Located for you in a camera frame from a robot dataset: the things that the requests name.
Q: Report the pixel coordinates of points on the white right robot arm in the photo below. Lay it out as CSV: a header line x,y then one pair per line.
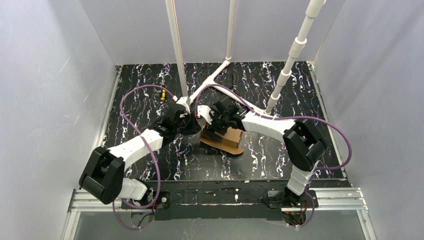
x,y
303,142

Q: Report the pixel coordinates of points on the aluminium rail frame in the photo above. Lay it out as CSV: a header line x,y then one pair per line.
x,y
221,199

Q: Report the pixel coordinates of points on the brown cardboard box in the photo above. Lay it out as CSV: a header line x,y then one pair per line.
x,y
230,141

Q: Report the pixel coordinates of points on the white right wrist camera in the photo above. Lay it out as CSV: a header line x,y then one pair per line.
x,y
202,114

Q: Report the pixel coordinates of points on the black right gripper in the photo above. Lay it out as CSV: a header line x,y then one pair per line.
x,y
216,126

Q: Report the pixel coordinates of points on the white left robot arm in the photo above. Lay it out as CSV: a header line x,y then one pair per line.
x,y
104,174

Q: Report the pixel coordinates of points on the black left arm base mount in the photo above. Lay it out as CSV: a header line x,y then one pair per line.
x,y
162,202

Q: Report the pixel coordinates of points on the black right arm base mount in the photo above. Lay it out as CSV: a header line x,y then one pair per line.
x,y
277,199

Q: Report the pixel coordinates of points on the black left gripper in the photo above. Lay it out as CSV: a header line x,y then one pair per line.
x,y
191,122

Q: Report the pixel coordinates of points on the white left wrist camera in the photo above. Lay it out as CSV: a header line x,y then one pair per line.
x,y
184,103

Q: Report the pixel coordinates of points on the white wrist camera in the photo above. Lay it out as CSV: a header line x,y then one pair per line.
x,y
184,103
202,114

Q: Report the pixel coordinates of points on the orange yellow black screwdriver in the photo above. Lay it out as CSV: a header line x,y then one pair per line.
x,y
163,95

